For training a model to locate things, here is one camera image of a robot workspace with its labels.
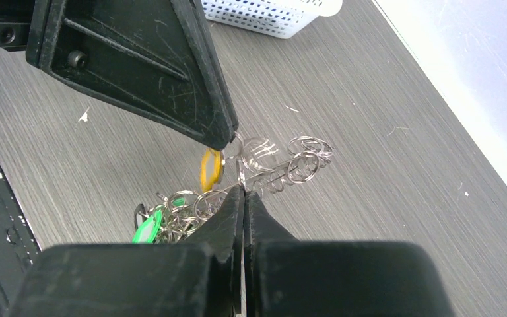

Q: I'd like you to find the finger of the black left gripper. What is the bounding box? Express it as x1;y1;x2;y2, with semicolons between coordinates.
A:
26;1;238;150

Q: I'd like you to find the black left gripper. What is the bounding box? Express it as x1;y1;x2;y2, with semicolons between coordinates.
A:
0;1;52;68

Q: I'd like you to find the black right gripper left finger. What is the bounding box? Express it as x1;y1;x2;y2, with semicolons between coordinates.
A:
9;186;245;316

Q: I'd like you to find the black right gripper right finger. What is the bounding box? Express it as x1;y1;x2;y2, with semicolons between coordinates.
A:
244;193;454;316

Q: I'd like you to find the large metal keyring with rings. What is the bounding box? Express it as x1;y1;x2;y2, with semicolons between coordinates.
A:
157;135;333;239

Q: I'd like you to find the yellow key tag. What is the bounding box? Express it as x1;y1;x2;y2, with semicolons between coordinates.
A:
200;148;225;192

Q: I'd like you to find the green key tag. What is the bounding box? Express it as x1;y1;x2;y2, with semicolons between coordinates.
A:
132;199;185;244

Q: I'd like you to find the white perforated plastic basket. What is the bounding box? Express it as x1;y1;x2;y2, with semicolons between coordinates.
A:
202;0;343;39

